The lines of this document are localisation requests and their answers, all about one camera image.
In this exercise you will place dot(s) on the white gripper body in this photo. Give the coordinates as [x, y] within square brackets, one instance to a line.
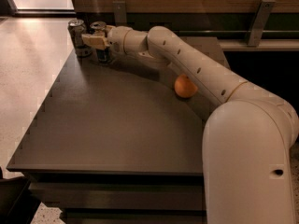
[116, 38]

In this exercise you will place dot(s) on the redbull can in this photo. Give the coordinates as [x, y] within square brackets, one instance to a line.
[102, 54]

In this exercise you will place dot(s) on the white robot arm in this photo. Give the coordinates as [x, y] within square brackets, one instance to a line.
[247, 138]

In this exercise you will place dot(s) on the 7up can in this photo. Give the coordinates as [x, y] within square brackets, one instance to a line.
[76, 29]

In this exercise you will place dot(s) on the orange fruit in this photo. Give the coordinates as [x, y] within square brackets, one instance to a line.
[184, 88]

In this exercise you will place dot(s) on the grey drawer cabinet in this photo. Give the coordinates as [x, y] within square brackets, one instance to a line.
[115, 145]

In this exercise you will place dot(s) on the right metal bracket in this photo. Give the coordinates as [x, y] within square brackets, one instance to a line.
[259, 21]

